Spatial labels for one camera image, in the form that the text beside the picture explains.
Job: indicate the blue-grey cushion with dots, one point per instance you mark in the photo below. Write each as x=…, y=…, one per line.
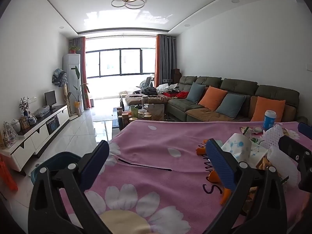
x=230, y=106
x=195, y=92

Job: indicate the brown snack wrapper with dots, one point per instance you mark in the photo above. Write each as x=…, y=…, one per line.
x=249, y=199

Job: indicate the tall leafy potted plant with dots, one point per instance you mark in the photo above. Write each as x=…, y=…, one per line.
x=77, y=103

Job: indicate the cream leaf-shaped plate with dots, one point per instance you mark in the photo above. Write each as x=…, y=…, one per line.
x=280, y=163

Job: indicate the dark wooden cabinet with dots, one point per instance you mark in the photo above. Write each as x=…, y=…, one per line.
x=176, y=75

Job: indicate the blue vase with branches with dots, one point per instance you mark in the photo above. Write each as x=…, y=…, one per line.
x=25, y=113

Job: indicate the green sectional sofa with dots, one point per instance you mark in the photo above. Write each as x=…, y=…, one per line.
x=238, y=84

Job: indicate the pile of light clothes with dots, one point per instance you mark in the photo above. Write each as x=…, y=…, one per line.
x=163, y=87

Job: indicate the clear plastic bag bundle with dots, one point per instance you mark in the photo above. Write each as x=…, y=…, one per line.
x=42, y=112

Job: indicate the small framed picture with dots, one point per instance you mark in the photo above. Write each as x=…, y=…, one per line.
x=24, y=123

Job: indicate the small potted plant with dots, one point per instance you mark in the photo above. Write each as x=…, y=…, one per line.
x=73, y=49

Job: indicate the green snack wrapper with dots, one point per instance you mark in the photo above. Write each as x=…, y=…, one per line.
x=257, y=140

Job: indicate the black monitor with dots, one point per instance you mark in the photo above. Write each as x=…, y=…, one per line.
x=50, y=98

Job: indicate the orange peel piece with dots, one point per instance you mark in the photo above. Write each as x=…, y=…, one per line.
x=215, y=175
x=224, y=196
x=201, y=148

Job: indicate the blue and white porcelain jar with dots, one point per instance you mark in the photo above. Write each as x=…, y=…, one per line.
x=32, y=120

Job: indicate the cloth covered standing fan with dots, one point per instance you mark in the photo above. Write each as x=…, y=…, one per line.
x=59, y=78

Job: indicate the white tv stand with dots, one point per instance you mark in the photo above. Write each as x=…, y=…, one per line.
x=36, y=136

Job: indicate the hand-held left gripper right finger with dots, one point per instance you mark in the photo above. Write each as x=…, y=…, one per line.
x=219, y=165

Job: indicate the dark glass coffee table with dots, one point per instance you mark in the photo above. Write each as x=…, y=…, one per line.
x=115, y=126

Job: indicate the small grey bin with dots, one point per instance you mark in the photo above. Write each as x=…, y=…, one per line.
x=92, y=103

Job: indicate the white standing air conditioner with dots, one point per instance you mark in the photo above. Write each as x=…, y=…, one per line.
x=70, y=73

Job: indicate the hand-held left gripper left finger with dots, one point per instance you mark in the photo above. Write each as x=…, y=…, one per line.
x=97, y=160

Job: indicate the large window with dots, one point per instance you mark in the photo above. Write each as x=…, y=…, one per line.
x=121, y=63

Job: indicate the pink snack packet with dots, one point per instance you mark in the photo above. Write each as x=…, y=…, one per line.
x=258, y=129

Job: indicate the shiny foil wrapper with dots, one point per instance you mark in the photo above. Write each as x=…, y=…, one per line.
x=263, y=163

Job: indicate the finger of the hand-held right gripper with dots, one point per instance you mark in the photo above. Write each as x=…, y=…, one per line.
x=306, y=129
x=290, y=146

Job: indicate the white wall switch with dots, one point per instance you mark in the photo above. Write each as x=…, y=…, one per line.
x=309, y=67

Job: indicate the grey office chair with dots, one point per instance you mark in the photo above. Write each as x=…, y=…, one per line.
x=147, y=81

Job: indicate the black bag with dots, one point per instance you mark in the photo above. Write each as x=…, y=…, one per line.
x=150, y=91

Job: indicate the group of jars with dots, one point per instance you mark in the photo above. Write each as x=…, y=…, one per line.
x=126, y=117

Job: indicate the biscuit snack packet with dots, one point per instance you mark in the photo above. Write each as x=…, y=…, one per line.
x=246, y=130

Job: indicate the pink floral blanket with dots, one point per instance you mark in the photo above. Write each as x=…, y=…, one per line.
x=158, y=151

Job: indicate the blue paper cup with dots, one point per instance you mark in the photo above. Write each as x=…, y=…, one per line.
x=269, y=121

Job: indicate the white ceramic jar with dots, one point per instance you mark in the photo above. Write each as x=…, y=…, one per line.
x=15, y=126

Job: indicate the teal trash bin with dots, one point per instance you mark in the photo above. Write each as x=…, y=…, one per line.
x=56, y=159

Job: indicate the patterned gift box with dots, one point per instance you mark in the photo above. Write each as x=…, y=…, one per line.
x=2, y=141

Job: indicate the grey and orange curtain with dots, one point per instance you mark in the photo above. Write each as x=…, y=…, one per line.
x=82, y=53
x=163, y=58

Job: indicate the red cloth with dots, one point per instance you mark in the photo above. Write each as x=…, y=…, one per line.
x=182, y=95

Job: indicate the brown paper bag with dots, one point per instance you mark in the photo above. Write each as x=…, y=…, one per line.
x=156, y=112

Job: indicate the white foam net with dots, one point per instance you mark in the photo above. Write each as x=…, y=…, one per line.
x=274, y=135

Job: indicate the ship model in clear wrap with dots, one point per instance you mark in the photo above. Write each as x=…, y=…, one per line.
x=9, y=136

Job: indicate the orange cushion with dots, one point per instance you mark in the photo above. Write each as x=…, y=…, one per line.
x=267, y=104
x=212, y=98

